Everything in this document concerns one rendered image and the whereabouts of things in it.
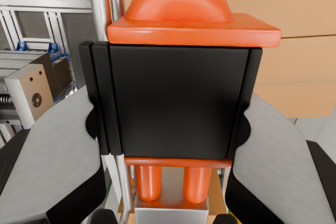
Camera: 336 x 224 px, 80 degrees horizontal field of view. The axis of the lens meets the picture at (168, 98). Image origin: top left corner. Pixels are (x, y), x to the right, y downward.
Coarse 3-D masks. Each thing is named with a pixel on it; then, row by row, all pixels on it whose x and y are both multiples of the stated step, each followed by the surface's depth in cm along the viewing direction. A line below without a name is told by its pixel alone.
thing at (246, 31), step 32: (128, 32) 8; (160, 32) 8; (192, 32) 8; (224, 32) 8; (256, 32) 8; (128, 64) 9; (160, 64) 9; (192, 64) 9; (224, 64) 9; (256, 64) 9; (128, 96) 10; (160, 96) 10; (192, 96) 10; (224, 96) 10; (128, 128) 11; (160, 128) 11; (192, 128) 11; (224, 128) 11; (128, 160) 12; (160, 160) 12; (192, 160) 12; (224, 160) 12
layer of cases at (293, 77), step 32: (128, 0) 75; (256, 0) 74; (288, 0) 73; (320, 0) 73; (288, 32) 79; (320, 32) 79; (288, 64) 86; (320, 64) 85; (288, 96) 93; (320, 96) 93
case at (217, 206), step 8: (216, 168) 91; (216, 176) 87; (216, 184) 83; (208, 192) 80; (216, 192) 80; (120, 200) 77; (208, 200) 77; (216, 200) 77; (120, 208) 75; (216, 208) 75; (224, 208) 75; (208, 216) 73
